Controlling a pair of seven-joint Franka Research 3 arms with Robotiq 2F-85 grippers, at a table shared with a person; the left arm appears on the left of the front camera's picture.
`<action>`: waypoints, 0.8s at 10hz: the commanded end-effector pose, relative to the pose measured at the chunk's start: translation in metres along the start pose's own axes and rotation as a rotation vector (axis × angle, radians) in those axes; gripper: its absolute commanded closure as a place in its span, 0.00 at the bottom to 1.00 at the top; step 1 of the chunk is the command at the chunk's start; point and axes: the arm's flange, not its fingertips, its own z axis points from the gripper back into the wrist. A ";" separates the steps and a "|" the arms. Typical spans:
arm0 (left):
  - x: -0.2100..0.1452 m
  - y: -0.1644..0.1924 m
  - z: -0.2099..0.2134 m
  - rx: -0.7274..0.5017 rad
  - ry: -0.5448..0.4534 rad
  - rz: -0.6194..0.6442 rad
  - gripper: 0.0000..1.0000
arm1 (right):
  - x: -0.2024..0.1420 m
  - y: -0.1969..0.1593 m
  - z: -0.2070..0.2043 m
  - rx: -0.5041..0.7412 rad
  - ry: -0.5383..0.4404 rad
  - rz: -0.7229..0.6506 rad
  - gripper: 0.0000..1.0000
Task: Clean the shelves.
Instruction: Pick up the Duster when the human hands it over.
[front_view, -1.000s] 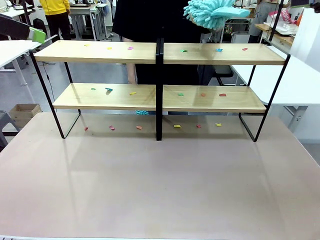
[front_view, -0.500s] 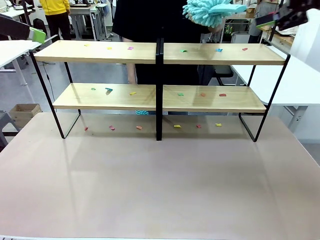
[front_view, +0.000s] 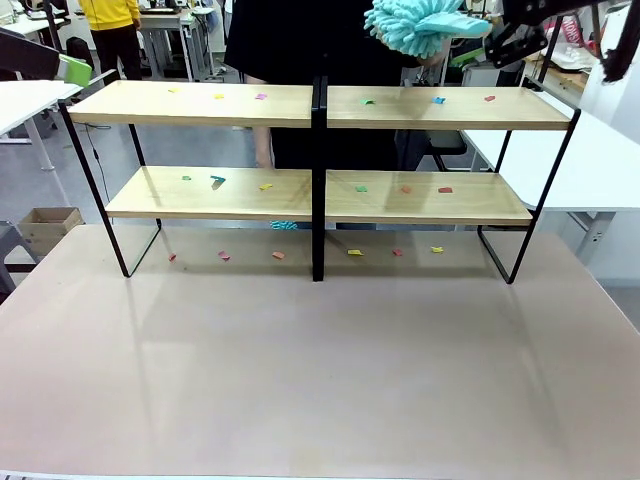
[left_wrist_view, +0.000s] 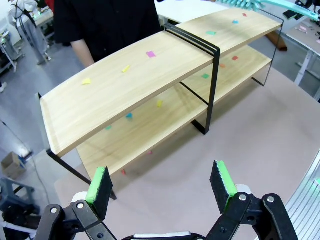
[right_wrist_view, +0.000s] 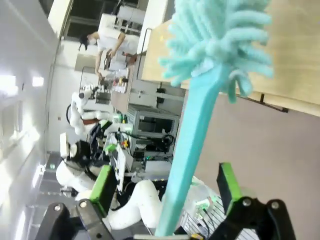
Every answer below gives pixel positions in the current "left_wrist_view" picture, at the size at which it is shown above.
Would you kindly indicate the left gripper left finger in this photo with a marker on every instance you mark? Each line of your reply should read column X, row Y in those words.
column 100, row 190

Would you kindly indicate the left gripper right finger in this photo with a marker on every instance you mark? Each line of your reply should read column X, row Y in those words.
column 221, row 187

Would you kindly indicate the teal microfibre duster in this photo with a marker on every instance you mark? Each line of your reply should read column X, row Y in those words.
column 240, row 3

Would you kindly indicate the person's right forearm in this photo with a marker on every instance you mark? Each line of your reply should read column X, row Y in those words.
column 82, row 53

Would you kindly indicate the green paper scrap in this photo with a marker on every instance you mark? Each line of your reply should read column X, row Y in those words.
column 205, row 75
column 108, row 127
column 210, row 32

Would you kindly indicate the grey metal stand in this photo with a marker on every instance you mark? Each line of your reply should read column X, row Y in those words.
column 15, row 197

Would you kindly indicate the long wooden two-tier shelf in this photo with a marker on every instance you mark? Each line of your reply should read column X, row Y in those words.
column 112, row 100

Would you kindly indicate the small cardboard box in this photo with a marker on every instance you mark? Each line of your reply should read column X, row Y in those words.
column 12, row 165

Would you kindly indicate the yellow paper scrap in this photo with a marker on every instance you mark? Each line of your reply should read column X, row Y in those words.
column 126, row 68
column 86, row 81
column 159, row 103

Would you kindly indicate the orange paper scrap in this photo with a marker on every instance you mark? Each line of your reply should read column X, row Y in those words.
column 222, row 65

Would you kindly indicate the brown curved object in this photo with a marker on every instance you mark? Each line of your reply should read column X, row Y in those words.
column 278, row 42

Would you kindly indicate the short wooden two-tier shelf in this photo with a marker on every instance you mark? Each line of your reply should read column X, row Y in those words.
column 250, row 30

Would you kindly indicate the white metal workbench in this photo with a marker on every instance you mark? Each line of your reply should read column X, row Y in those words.
column 7, row 53

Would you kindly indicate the person in black shirt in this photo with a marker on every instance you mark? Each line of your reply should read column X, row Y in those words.
column 107, row 22

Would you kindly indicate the grey side table white legs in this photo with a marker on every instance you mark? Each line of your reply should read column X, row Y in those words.
column 308, row 41

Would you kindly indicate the bystander in light clothes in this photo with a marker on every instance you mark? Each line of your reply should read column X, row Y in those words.
column 32, row 32

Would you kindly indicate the pink sticky notes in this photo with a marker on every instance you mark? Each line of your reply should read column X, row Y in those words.
column 303, row 28

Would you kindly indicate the white background table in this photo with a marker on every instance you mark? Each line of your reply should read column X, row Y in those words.
column 190, row 10

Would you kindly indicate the green black block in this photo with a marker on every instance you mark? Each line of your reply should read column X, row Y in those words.
column 291, row 15

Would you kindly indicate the aluminium profile base plate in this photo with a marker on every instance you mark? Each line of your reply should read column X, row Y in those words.
column 305, row 207

